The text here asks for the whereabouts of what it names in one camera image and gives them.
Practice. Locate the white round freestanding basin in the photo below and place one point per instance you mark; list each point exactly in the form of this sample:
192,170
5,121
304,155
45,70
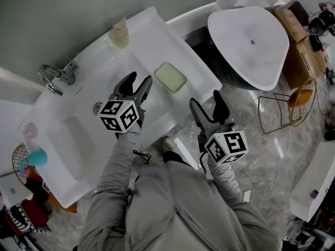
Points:
248,43

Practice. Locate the translucent pink cup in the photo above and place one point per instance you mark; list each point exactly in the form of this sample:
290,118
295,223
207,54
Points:
29,131

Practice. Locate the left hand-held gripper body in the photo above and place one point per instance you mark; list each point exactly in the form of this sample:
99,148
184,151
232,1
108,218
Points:
117,116

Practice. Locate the pale soap dispenser bottle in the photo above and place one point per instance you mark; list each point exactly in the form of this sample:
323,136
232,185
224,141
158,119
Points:
120,35

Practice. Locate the metal sink drain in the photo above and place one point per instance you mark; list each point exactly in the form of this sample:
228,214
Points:
96,107

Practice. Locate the dark brown stool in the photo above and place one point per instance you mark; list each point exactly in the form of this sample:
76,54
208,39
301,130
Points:
298,13

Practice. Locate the person's left forearm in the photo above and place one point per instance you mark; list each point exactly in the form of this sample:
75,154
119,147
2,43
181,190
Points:
120,161

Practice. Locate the teal spray bottle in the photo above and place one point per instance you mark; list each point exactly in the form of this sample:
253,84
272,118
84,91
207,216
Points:
36,158

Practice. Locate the person's right forearm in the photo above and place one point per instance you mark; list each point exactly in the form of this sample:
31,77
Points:
225,182

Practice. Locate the white power strip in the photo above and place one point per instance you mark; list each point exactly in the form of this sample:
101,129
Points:
246,196

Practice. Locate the large cardboard box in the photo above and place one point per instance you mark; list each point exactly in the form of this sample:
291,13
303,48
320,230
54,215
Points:
303,64

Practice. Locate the person's right shoe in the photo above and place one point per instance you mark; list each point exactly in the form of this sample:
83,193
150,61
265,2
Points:
168,144

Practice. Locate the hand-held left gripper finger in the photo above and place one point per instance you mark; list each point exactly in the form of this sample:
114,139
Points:
145,90
127,86

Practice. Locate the person's grey jacket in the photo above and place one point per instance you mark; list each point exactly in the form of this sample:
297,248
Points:
170,213

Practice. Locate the black device on box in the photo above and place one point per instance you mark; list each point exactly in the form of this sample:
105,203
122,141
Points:
315,42

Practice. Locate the long white bench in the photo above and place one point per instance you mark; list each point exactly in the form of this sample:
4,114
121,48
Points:
314,182

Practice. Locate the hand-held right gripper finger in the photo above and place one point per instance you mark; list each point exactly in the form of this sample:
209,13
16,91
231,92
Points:
199,115
221,111

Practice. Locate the chrome faucet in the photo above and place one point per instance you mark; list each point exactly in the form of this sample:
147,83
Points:
57,74

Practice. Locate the small purple object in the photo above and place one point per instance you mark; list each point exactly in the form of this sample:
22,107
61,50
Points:
314,193

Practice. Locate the white washbasin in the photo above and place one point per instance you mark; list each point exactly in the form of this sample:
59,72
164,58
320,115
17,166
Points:
78,140

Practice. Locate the flat cardboard box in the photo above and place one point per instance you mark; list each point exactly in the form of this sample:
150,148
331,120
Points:
290,25

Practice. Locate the white side table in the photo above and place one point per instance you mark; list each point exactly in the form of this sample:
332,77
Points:
13,184

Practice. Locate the person's right leg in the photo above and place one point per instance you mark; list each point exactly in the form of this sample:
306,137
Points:
175,158

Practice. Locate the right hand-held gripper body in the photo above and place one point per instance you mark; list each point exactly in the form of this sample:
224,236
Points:
226,146

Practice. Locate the pale yellow sponge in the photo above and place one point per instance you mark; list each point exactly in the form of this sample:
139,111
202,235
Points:
170,77

